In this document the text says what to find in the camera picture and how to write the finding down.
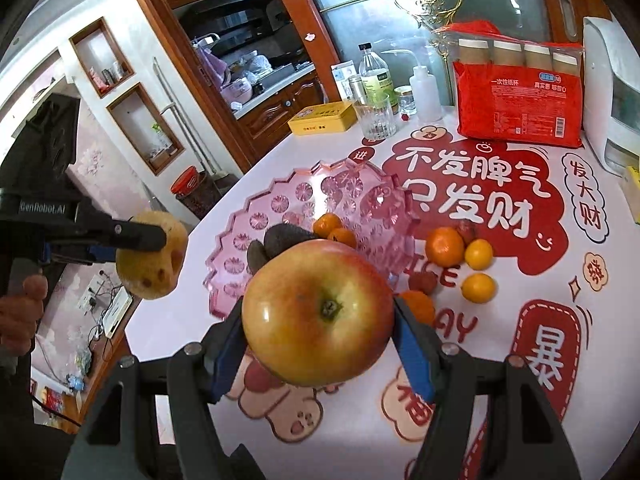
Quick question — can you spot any yellow tin box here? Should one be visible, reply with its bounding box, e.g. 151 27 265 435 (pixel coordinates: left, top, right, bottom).
287 101 357 137

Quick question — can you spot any pink plastic bag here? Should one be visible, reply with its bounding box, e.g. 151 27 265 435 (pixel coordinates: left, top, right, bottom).
197 42 231 86

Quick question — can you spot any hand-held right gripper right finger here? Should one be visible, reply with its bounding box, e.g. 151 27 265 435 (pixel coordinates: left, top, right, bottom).
392 297 566 480

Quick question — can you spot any orange mandarin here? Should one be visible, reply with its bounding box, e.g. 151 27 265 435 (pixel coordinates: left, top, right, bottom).
313 213 343 238
327 228 358 250
425 227 466 267
400 290 437 328

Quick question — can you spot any white and blue carton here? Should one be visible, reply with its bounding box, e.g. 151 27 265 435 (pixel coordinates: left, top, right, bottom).
331 60 362 102

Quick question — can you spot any white electronic device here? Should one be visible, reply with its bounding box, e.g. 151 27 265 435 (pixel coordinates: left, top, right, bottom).
100 290 133 336

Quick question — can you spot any red yellow apple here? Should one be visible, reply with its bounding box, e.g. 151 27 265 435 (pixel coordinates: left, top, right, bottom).
241 239 396 387

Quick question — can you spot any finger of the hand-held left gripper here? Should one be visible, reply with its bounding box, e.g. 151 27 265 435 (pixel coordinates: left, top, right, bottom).
47 247 118 265
85 216 168 252

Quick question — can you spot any white countertop appliance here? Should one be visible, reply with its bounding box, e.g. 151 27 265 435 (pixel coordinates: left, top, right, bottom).
582 16 640 177

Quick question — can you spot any small glass jar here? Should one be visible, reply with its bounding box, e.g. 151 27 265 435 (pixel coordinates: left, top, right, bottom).
393 86 418 116

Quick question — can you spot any range hood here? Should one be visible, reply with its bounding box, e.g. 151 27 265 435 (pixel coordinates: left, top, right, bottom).
172 0 281 23

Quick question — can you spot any wooden kitchen base cabinet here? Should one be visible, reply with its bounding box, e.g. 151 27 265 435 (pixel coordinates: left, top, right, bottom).
235 67 331 151

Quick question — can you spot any pink plastic fruit bowl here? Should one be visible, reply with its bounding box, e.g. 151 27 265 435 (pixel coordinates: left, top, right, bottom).
205 157 418 321

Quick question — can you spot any white squeeze wash bottle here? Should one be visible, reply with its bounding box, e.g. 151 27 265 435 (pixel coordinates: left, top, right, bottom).
382 50 443 123

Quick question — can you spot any large wooden wall niche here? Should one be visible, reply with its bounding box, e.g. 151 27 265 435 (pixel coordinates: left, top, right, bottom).
106 82 185 176

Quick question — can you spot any metal door handle plate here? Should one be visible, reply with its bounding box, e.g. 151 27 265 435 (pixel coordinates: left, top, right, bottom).
557 0 576 41

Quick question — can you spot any red lid jar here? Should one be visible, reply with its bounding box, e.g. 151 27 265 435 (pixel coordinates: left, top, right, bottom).
170 167 211 221

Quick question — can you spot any person's left hand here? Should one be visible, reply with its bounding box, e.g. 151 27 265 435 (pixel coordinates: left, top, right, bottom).
0 272 49 356

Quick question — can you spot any long metal bar handle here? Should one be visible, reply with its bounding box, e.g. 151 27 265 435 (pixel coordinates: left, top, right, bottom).
152 57 221 176

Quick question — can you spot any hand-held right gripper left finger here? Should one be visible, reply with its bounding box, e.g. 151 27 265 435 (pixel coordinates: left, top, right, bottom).
65 300 266 480

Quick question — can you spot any dark green avocado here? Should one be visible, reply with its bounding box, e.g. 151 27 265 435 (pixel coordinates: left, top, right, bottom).
263 225 321 260

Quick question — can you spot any red pack of paper cups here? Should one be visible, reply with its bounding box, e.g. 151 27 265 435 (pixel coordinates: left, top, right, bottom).
432 20 586 149

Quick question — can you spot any clear plastic bag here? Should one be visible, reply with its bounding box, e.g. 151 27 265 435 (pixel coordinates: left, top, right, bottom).
242 52 273 83

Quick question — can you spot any small wooden wall niche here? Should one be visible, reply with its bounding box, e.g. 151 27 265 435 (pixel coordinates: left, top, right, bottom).
69 16 136 98

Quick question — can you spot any clear bottle with green label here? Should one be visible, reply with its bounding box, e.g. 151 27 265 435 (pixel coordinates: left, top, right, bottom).
358 42 396 111

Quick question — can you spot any frosted glass door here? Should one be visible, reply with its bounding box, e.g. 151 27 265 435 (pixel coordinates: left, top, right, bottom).
292 0 571 108

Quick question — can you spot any yellow spotted pear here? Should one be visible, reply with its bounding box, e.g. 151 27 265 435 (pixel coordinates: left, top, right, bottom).
116 211 189 301

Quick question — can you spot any small yellow-orange mandarin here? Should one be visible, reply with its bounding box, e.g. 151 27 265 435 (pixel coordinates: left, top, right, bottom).
465 239 494 271
461 273 497 305

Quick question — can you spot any clear glass tumbler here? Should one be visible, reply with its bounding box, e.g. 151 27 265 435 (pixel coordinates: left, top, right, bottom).
353 94 397 142

